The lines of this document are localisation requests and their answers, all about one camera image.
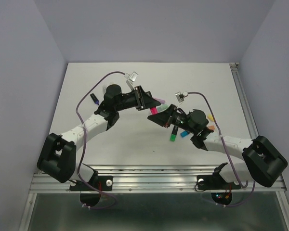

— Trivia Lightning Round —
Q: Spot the purple black highlighter body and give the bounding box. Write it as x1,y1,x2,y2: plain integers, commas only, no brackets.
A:
90,93,100,105

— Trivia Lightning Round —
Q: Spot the yellow highlighter cap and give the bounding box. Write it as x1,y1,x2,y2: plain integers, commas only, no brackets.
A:
208,114,214,122

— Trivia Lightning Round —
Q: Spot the pink black highlighter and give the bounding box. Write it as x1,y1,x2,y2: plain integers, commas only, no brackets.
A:
150,107,158,115

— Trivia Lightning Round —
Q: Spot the pink pastel highlighter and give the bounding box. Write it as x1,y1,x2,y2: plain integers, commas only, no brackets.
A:
155,98,165,104

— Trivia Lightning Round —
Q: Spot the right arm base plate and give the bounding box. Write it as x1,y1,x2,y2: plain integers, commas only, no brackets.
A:
196,175,241,191

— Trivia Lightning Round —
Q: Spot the green black highlighter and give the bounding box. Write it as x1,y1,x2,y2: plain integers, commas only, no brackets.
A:
170,126,178,142

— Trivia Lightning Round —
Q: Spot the aluminium right side rail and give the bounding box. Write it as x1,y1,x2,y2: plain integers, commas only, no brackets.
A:
229,63,259,138

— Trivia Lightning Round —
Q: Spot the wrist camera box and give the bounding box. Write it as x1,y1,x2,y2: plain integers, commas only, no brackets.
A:
124,72,139,90
175,91,188,103

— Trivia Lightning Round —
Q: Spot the peach highlighter cap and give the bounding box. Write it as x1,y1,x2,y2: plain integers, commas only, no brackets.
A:
208,125,215,130

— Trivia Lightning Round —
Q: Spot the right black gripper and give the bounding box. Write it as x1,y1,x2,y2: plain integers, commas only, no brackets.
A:
147,105,197,135

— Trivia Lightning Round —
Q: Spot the blue black highlighter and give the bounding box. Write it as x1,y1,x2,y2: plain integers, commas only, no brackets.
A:
180,131,189,138

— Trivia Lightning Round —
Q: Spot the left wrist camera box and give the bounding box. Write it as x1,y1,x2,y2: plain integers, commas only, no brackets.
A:
124,72,139,90

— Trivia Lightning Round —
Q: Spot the aluminium front rail frame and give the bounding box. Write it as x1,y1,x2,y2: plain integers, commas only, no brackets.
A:
19,165,289,231

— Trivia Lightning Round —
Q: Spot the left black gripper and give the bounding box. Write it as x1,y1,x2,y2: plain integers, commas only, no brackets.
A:
114,84,159,111

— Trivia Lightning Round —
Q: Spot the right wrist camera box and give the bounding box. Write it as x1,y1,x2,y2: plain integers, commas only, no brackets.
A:
175,91,188,103

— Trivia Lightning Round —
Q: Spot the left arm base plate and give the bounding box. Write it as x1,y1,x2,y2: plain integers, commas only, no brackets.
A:
69,175,113,192

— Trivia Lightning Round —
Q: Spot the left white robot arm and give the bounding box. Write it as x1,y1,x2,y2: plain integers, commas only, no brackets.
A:
37,84,161,190

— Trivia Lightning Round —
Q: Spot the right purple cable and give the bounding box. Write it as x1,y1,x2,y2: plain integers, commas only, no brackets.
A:
186,90,256,207

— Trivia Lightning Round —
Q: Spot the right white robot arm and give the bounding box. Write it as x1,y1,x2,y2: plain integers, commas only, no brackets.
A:
148,104,288,188

